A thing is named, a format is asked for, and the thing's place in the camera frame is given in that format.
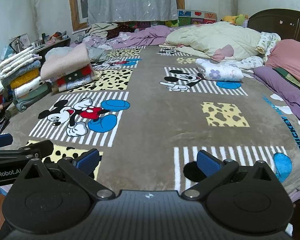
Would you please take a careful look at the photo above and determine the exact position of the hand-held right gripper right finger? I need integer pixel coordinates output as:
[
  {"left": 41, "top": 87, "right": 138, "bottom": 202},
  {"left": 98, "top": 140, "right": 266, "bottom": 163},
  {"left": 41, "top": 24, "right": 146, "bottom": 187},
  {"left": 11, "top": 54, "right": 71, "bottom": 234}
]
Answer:
[{"left": 181, "top": 149, "right": 277, "bottom": 201}]

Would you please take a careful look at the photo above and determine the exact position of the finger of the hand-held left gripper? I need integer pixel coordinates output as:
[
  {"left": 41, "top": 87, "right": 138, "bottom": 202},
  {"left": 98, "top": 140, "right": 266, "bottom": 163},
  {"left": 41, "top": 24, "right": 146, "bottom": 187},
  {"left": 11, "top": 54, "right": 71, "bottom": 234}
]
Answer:
[
  {"left": 0, "top": 134, "right": 13, "bottom": 151},
  {"left": 0, "top": 140, "right": 54, "bottom": 167}
]

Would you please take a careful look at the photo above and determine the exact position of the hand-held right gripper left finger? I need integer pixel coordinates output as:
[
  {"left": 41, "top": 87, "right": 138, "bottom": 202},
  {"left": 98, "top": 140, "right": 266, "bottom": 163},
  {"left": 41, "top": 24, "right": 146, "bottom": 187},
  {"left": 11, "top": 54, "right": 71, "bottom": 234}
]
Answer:
[{"left": 21, "top": 148, "right": 116, "bottom": 201}]

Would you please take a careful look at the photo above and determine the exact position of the white floral garment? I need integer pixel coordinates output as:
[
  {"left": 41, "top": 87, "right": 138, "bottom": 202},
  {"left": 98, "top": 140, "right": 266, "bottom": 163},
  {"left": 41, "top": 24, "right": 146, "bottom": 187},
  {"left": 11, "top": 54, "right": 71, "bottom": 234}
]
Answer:
[{"left": 195, "top": 58, "right": 244, "bottom": 82}]

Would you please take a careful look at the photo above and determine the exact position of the tall stack of folded clothes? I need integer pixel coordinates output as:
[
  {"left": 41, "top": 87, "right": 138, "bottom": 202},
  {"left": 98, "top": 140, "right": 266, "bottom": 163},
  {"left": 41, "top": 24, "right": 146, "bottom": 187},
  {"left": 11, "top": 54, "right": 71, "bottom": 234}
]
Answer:
[{"left": 0, "top": 46, "right": 50, "bottom": 112}]

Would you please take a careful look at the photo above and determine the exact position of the beige crumpled clothes pile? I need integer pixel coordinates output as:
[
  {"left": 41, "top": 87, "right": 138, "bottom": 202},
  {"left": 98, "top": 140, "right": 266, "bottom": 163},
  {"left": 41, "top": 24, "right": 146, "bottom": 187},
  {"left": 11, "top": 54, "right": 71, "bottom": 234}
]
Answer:
[{"left": 84, "top": 22, "right": 118, "bottom": 40}]

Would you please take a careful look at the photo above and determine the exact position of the printed cartoon blanket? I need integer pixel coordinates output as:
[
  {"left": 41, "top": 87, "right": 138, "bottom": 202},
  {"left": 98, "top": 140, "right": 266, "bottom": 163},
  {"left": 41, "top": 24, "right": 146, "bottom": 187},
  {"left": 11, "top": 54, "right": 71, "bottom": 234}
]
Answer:
[{"left": 0, "top": 45, "right": 300, "bottom": 200}]

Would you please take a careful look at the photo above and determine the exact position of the plush toy red white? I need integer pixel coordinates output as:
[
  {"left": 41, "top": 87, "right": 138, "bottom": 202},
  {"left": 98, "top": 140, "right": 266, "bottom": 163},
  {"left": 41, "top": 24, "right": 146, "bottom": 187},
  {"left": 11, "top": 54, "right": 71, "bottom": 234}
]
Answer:
[{"left": 40, "top": 42, "right": 101, "bottom": 92}]

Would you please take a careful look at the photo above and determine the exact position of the purple folded blanket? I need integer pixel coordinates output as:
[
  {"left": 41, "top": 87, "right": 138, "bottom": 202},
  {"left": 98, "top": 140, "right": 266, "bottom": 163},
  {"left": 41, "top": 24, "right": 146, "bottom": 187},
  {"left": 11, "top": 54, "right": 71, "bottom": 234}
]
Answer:
[{"left": 254, "top": 66, "right": 300, "bottom": 127}]

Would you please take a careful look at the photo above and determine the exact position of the grey-green crumpled cloth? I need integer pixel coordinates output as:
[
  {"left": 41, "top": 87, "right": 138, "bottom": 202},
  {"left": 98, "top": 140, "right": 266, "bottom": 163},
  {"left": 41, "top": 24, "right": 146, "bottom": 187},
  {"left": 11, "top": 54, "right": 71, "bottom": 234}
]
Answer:
[{"left": 45, "top": 47, "right": 109, "bottom": 62}]

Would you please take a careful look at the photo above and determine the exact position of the dark desk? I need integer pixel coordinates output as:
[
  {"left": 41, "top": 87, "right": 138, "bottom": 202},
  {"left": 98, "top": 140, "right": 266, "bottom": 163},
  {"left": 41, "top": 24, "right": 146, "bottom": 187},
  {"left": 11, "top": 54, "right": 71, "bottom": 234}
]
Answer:
[{"left": 34, "top": 37, "right": 72, "bottom": 60}]

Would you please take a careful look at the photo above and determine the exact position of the pile of small desk items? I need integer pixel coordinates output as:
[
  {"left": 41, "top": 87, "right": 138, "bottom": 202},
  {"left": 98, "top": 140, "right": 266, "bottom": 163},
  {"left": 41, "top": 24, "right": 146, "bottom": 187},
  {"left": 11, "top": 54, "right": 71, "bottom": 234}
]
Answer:
[{"left": 40, "top": 31, "right": 68, "bottom": 42}]

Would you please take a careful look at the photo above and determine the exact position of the green striped cloth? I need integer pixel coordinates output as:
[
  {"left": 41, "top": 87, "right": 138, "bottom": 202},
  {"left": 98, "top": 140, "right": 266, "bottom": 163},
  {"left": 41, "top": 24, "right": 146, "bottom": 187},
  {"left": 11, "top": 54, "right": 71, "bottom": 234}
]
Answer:
[{"left": 274, "top": 67, "right": 300, "bottom": 97}]

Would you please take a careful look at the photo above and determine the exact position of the cream quilt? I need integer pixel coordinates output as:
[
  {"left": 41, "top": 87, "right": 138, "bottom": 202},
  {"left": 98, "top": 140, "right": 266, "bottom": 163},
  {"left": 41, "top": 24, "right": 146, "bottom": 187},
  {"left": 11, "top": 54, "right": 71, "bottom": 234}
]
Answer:
[{"left": 165, "top": 21, "right": 262, "bottom": 62}]

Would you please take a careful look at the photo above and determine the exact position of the dark red patterned cloth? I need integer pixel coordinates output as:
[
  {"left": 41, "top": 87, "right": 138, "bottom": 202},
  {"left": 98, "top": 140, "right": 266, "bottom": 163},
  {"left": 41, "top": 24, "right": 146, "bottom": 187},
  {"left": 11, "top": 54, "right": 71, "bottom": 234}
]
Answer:
[{"left": 107, "top": 23, "right": 140, "bottom": 40}]

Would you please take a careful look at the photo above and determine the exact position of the white floral bed sheet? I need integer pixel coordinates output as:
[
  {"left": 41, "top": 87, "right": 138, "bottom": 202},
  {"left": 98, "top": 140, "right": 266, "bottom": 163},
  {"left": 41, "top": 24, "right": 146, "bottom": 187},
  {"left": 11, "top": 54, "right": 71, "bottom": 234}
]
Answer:
[{"left": 236, "top": 31, "right": 282, "bottom": 70}]

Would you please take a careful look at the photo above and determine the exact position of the pink pillow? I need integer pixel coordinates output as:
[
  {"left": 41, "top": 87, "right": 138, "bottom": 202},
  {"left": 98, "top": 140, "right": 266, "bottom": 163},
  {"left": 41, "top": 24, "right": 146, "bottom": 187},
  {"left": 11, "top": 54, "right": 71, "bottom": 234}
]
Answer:
[{"left": 265, "top": 39, "right": 300, "bottom": 90}]

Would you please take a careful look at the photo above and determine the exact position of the purple quilt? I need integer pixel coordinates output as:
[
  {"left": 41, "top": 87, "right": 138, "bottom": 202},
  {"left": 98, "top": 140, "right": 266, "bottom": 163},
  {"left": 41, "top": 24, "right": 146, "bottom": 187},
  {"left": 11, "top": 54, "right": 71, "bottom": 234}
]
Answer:
[{"left": 70, "top": 25, "right": 177, "bottom": 49}]

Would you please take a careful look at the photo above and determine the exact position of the yellow plush toy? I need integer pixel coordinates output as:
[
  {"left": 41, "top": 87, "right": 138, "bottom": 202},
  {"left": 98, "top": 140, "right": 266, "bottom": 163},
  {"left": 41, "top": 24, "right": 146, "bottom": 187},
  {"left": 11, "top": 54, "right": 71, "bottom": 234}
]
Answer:
[{"left": 220, "top": 14, "right": 249, "bottom": 26}]

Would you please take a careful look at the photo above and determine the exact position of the dark wooden headboard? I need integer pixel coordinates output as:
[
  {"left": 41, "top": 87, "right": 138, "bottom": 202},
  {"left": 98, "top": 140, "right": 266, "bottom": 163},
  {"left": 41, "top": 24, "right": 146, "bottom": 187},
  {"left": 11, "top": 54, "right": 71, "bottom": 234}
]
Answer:
[{"left": 247, "top": 9, "right": 300, "bottom": 42}]

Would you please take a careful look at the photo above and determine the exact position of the grey curtain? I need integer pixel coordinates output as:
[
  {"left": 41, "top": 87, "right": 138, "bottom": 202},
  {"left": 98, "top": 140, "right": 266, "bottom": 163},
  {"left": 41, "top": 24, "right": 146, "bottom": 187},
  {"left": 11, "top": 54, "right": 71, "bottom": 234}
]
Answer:
[{"left": 87, "top": 0, "right": 178, "bottom": 25}]

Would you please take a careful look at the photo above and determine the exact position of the white picture frame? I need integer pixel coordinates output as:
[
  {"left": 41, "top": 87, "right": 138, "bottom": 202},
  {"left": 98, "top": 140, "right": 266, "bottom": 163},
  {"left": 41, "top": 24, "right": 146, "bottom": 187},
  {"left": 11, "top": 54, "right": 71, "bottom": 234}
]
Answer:
[{"left": 19, "top": 33, "right": 31, "bottom": 47}]

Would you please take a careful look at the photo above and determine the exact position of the wooden window frame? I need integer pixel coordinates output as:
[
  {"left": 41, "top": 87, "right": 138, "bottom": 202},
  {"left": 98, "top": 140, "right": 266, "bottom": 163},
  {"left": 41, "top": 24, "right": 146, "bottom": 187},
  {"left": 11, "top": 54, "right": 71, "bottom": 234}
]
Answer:
[{"left": 68, "top": 0, "right": 185, "bottom": 34}]

